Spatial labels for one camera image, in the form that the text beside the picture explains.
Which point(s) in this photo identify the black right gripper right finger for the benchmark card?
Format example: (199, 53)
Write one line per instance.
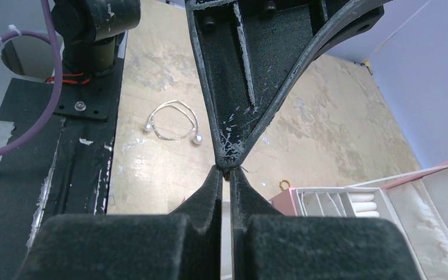
(267, 244)

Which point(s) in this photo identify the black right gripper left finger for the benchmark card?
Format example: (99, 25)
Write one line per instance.
(183, 244)

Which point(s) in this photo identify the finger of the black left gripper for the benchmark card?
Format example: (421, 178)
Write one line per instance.
(278, 53)
(244, 52)

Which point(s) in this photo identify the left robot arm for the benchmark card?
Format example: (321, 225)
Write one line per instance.
(84, 25)

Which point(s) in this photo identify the pink jewelry box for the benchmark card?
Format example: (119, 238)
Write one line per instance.
(417, 202)

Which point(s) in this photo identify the silver pearl bangle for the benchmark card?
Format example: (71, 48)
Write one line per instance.
(173, 120)

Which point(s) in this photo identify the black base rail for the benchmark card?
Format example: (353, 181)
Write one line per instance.
(65, 168)

